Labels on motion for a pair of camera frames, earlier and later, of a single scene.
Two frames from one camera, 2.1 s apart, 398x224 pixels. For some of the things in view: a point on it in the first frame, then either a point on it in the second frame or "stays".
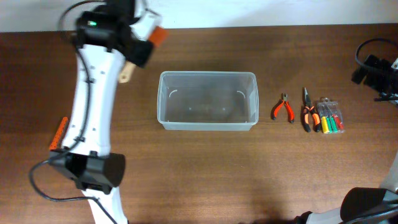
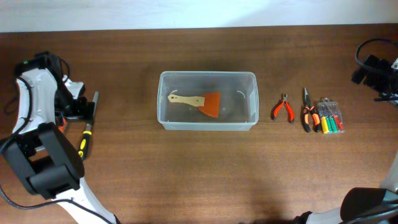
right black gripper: x=380 y=66 stays
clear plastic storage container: x=208 y=101 stays
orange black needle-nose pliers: x=308 y=107 stays
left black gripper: x=146 y=58 -> x=83 y=111
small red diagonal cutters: x=278 y=104 stays
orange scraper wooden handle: x=158 y=36 -> x=208 y=104
